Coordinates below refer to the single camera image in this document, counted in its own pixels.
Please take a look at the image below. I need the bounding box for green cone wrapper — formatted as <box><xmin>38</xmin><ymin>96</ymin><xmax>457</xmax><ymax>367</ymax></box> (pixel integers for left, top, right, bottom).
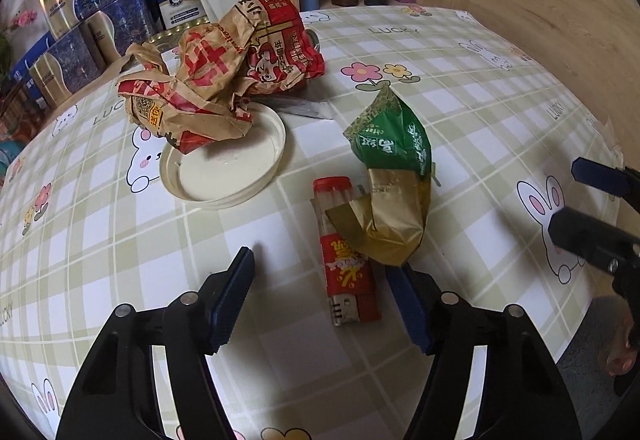
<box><xmin>324</xmin><ymin>84</ymin><xmax>442</xmax><ymax>267</ymax></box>

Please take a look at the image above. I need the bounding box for silver foil wrapper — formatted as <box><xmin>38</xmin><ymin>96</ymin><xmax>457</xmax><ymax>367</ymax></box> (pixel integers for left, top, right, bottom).
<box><xmin>271</xmin><ymin>94</ymin><xmax>335</xmax><ymax>121</ymax></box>

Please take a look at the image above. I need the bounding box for red printed paper packet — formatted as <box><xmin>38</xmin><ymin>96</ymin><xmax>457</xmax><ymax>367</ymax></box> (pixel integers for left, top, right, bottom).
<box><xmin>220</xmin><ymin>0</ymin><xmax>327</xmax><ymax>96</ymax></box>

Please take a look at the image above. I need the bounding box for white round plastic lid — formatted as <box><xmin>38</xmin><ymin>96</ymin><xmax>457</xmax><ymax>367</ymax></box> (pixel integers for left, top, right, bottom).
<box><xmin>158</xmin><ymin>101</ymin><xmax>287</xmax><ymax>210</ymax></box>

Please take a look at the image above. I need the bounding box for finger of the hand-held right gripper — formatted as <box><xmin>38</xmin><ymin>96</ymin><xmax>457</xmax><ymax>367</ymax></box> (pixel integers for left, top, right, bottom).
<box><xmin>547</xmin><ymin>207</ymin><xmax>640</xmax><ymax>273</ymax></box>
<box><xmin>571</xmin><ymin>158</ymin><xmax>640</xmax><ymax>213</ymax></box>

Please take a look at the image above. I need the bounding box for green gold metal tray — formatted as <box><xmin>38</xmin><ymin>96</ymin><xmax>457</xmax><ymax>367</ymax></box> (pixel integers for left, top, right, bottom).
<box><xmin>144</xmin><ymin>17</ymin><xmax>212</xmax><ymax>54</ymax></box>

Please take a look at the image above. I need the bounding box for brown paper bag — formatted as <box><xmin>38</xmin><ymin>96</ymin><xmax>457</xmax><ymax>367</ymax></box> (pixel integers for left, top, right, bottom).
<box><xmin>117</xmin><ymin>14</ymin><xmax>257</xmax><ymax>157</ymax></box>

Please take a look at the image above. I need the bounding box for red label plastic tube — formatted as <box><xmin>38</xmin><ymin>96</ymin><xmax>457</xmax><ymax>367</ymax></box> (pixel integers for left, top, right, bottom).
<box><xmin>312</xmin><ymin>176</ymin><xmax>382</xmax><ymax>327</ymax></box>

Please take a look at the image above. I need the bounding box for flat blue carton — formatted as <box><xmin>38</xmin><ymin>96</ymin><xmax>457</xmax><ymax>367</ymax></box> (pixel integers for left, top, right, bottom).
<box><xmin>9</xmin><ymin>34</ymin><xmax>57</xmax><ymax>86</ymax></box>

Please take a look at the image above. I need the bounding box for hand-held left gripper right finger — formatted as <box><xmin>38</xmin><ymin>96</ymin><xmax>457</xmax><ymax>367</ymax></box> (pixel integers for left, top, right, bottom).
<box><xmin>385</xmin><ymin>265</ymin><xmax>583</xmax><ymax>440</ymax></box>

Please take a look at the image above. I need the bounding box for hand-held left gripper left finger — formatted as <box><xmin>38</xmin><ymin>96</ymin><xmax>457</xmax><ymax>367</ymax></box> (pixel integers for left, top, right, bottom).
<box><xmin>55</xmin><ymin>246</ymin><xmax>256</xmax><ymax>440</ymax></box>

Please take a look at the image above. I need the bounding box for person's right hand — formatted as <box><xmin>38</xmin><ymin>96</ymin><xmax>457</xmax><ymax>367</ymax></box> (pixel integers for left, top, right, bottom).
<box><xmin>598</xmin><ymin>307</ymin><xmax>640</xmax><ymax>377</ymax></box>

